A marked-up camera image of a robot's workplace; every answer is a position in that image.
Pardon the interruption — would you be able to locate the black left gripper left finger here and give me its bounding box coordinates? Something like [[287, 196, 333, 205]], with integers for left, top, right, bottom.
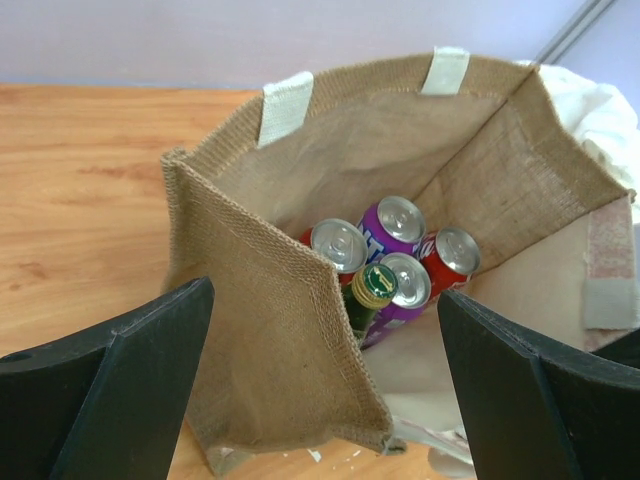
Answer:
[[1, 277, 215, 479]]

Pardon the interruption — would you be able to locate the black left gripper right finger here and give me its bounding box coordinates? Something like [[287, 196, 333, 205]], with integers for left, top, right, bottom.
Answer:
[[437, 290, 639, 480]]

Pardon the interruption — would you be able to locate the purple fanta can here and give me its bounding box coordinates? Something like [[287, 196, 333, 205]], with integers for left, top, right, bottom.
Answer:
[[361, 253, 432, 349], [357, 196, 427, 263]]

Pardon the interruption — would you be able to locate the burlap canvas tote bag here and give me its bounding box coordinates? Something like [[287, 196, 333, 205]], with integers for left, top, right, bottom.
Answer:
[[162, 48, 639, 472]]

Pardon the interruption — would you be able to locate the purple Fanta can front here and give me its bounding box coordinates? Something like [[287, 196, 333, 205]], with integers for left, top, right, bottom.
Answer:
[[361, 253, 432, 349]]

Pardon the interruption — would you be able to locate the red cola can right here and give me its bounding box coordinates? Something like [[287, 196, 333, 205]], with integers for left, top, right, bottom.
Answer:
[[417, 226, 481, 305]]

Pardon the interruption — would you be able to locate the red cola can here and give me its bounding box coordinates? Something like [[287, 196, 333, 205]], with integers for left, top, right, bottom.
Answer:
[[299, 218, 367, 285], [417, 226, 481, 305]]

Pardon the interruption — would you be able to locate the green glass bottle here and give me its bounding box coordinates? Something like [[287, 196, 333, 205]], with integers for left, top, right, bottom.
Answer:
[[342, 263, 398, 345]]

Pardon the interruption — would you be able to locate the red cola can left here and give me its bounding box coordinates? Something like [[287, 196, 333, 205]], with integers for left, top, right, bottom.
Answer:
[[299, 218, 367, 285]]

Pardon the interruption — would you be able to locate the white crumpled cloth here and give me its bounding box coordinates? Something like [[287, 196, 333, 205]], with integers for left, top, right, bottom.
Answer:
[[514, 59, 640, 221]]

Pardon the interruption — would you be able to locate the aluminium frame post right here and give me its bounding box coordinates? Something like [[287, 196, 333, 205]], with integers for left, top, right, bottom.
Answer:
[[535, 0, 616, 64]]

